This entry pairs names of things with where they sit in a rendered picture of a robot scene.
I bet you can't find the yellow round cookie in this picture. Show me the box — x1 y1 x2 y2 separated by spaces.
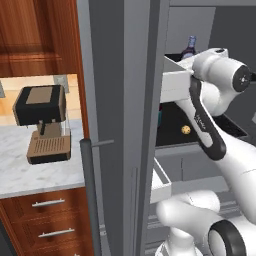
181 124 192 136

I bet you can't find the grey fridge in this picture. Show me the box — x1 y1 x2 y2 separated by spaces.
145 0 256 256

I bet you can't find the silver drawer handle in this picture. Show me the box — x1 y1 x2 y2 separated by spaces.
31 198 66 208
37 227 76 239

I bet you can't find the grey fridge door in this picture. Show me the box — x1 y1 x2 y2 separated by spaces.
76 0 172 256

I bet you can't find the black and brown coffee machine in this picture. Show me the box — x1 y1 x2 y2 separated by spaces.
12 84 72 166

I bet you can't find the dark grey fridge door handle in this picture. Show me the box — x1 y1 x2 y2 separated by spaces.
79 138 115 256

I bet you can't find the dark purple wine bottle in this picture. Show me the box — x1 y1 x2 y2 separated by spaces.
180 35 200 62

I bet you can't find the wooden cupboard door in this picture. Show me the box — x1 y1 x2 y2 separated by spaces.
0 0 83 79

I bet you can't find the wooden drawer front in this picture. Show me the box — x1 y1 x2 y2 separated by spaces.
12 216 93 250
0 187 90 224

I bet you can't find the white fridge door bin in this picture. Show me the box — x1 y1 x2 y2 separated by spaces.
149 157 173 205
159 54 198 105

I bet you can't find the black fridge shelf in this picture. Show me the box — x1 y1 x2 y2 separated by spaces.
155 101 250 148

